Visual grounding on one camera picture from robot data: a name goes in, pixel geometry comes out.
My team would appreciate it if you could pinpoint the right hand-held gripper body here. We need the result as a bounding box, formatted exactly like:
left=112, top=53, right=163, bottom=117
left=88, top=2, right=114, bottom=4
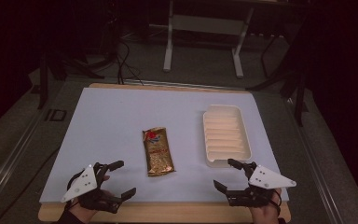
left=226, top=161, right=297, bottom=208

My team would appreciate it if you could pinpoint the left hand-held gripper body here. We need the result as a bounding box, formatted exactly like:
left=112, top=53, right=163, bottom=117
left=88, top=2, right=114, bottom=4
left=60, top=161, right=123, bottom=215

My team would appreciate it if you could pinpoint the white ribbed plastic tray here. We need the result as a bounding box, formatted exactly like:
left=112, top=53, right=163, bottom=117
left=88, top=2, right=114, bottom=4
left=201, top=104, right=253, bottom=169

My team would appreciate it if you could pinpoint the gold foil snack packet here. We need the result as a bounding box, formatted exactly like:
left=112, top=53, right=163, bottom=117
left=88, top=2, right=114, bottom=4
left=142, top=126, right=176, bottom=178

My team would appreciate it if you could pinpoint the person's left hand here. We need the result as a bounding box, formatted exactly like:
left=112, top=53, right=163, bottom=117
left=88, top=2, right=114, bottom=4
left=66, top=175, right=114, bottom=224

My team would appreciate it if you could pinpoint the person's right hand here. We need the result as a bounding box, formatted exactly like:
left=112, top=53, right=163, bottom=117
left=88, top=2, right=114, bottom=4
left=248, top=188, right=283, bottom=224

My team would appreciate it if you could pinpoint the pale blue table mat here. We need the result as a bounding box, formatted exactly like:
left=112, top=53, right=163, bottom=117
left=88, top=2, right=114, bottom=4
left=39, top=86, right=290, bottom=205

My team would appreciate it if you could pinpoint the wooden table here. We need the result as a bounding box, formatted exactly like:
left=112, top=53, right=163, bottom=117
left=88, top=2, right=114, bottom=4
left=37, top=82, right=292, bottom=224

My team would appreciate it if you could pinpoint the black floor socket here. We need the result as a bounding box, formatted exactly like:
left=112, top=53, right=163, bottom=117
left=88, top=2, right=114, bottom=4
left=44, top=108, right=68, bottom=122

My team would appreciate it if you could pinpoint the black metal stand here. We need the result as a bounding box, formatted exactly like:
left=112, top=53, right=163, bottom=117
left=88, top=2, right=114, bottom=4
left=36, top=50, right=106, bottom=110
left=245, top=29, right=312, bottom=128

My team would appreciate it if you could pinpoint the white metal stand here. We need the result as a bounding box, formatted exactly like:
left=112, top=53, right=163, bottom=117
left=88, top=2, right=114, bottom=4
left=162, top=0, right=256, bottom=79

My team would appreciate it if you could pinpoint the metal floor rail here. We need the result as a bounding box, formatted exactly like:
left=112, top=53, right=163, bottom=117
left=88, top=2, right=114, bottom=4
left=285, top=97, right=348, bottom=224
left=0, top=105, right=49, bottom=216

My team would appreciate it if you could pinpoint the black cable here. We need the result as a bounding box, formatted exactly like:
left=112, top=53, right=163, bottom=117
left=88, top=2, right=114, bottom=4
left=0, top=147, right=61, bottom=224
left=115, top=38, right=145, bottom=86

